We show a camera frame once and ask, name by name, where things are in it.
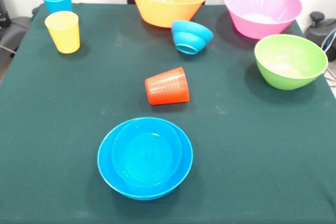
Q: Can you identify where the orange plastic bowl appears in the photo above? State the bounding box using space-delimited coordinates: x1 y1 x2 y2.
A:
129 0 206 28

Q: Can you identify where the small cyan plastic bowl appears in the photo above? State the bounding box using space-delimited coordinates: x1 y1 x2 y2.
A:
171 20 214 55

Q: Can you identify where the magenta pink plastic bowl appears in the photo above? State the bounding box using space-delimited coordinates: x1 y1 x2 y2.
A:
224 0 303 40

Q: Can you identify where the red-orange plastic cup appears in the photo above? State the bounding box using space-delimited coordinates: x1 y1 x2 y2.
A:
144 67 190 106

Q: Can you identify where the medium translucent blue bowl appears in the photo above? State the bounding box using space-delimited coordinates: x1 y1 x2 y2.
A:
111 117 183 188

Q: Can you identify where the large blue plastic bowl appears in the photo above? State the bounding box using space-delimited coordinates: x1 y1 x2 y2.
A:
97 117 194 201

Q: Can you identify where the yellow plastic cup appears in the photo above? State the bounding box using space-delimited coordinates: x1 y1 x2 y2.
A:
44 10 80 54

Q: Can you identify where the lime green plastic bowl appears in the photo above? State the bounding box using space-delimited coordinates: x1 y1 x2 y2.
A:
254 34 329 91

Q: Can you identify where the dark green tablecloth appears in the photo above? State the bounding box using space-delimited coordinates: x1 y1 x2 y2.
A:
0 3 336 224

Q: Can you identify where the gray pedestal foot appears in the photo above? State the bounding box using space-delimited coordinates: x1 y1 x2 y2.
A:
304 11 336 61
0 15 35 51

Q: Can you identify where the tangle of floor cables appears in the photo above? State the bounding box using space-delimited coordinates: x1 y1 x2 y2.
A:
321 28 336 83

